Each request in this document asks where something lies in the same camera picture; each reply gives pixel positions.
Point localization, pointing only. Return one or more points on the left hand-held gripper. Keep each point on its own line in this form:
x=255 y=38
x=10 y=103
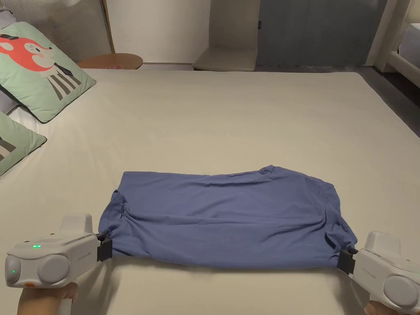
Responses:
x=55 y=254

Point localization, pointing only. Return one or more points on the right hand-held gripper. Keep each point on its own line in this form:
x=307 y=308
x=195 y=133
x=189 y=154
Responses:
x=382 y=262

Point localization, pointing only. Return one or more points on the blue shirt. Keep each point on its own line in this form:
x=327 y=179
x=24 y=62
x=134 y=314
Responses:
x=226 y=216

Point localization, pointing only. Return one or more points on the person's right hand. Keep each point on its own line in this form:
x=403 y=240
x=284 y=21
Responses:
x=377 y=308

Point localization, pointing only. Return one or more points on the person's left hand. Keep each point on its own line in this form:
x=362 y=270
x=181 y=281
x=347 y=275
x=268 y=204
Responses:
x=39 y=300

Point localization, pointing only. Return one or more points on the green cushion with fox print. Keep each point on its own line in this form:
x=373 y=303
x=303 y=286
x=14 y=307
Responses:
x=14 y=144
x=39 y=69

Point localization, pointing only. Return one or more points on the bed with beige sheet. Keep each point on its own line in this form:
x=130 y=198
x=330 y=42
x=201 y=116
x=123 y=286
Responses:
x=210 y=124

